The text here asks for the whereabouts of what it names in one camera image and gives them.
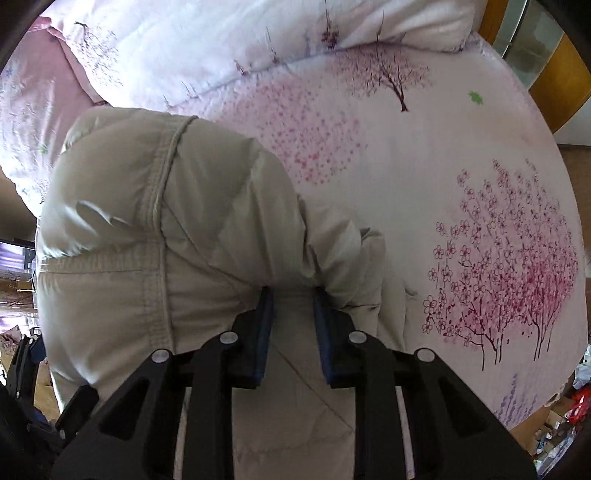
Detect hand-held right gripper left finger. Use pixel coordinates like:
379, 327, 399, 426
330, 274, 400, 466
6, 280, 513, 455
51, 286, 277, 480

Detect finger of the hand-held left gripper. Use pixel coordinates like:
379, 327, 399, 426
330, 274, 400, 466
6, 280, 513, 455
54, 384, 100, 438
4, 330, 48, 416

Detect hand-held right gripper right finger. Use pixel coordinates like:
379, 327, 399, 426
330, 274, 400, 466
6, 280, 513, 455
312, 293, 539, 480

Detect beige puffer jacket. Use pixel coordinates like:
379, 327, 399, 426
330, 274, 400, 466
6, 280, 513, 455
34, 107, 409, 480

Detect black flat television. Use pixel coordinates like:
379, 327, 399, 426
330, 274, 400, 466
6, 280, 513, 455
0, 237, 38, 271

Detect bed with floral sheet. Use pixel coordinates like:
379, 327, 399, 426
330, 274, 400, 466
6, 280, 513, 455
0, 28, 590, 437

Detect pile of mixed packets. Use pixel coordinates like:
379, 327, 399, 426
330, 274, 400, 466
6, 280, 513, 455
508, 355, 591, 468

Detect floral pillow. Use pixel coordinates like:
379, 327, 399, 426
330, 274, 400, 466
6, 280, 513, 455
0, 17, 109, 220
50, 0, 477, 108

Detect wooden sliding door frame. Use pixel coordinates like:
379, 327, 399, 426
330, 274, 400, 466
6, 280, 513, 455
478, 0, 591, 136

